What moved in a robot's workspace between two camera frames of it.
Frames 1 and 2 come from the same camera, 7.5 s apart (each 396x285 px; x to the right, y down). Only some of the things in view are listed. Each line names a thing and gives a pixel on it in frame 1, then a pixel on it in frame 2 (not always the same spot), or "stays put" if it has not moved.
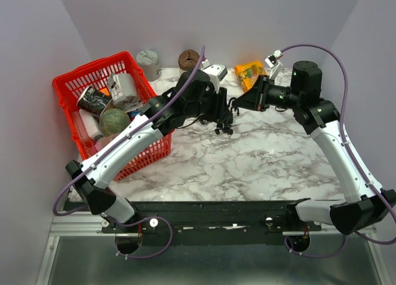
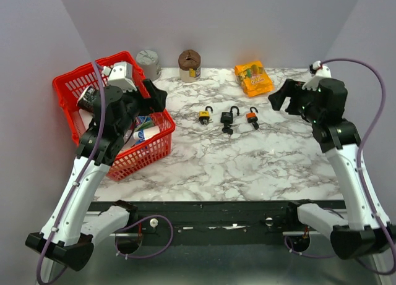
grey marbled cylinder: (147, 61) stays put
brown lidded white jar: (187, 60) stays put
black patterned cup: (93, 101) stays put
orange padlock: (231, 107) to (252, 117)
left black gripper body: (217, 112) to (144, 106)
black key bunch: (226, 130) to (256, 127)
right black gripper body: (270, 94) to (302, 98)
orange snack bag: (247, 73) stays put
